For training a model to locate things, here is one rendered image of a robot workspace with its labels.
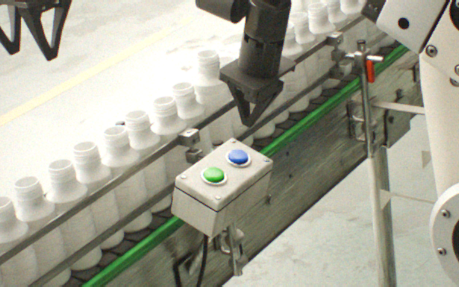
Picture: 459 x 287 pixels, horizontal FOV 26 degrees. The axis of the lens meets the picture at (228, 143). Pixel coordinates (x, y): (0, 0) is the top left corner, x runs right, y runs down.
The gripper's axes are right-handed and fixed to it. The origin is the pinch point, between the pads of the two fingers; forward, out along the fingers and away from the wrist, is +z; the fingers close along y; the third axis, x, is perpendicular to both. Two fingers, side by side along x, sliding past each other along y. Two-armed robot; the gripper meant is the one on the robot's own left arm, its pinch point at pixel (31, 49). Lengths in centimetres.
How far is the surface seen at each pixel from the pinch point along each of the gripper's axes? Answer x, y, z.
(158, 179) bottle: 29.0, -12.1, 33.9
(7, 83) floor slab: 232, -309, 140
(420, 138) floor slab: 248, -80, 139
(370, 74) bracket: 80, -2, 35
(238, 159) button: 30.5, 3.2, 28.0
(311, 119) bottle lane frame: 68, -9, 40
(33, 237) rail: 2.2, -11.0, 29.1
